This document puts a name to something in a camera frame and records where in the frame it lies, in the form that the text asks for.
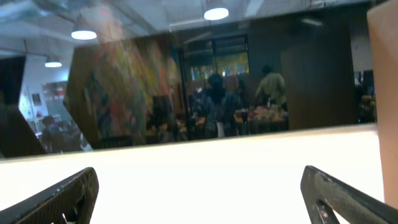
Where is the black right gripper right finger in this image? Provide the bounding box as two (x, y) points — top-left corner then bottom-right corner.
(300, 166), (397, 224)

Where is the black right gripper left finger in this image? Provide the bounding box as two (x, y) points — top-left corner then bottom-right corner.
(1, 167), (100, 224)

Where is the dark glass window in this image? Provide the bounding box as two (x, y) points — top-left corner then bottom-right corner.
(1, 0), (377, 159)

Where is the round ceiling lamp far left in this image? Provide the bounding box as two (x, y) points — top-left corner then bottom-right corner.
(44, 56), (62, 68)

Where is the round ceiling lamp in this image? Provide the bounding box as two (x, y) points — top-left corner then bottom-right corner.
(44, 56), (62, 68)
(203, 0), (229, 21)

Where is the round ceiling lamp centre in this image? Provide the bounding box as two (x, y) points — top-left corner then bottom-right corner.
(203, 0), (229, 21)

